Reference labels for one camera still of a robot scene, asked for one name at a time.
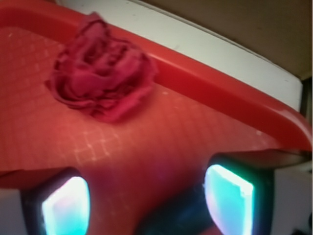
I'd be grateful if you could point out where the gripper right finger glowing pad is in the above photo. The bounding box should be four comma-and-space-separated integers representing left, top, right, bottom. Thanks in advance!
201, 155, 274, 235

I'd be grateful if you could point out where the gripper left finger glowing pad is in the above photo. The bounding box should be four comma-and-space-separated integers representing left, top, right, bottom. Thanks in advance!
21, 167, 91, 235

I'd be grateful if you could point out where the brown cardboard panel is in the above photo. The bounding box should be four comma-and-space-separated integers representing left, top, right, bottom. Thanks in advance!
146, 0, 313, 80

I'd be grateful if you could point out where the crumpled red paper ball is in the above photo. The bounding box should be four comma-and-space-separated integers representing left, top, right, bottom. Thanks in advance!
45, 13, 157, 123

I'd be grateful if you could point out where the red plastic tray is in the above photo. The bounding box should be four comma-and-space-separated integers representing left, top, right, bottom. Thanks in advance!
0, 0, 312, 235

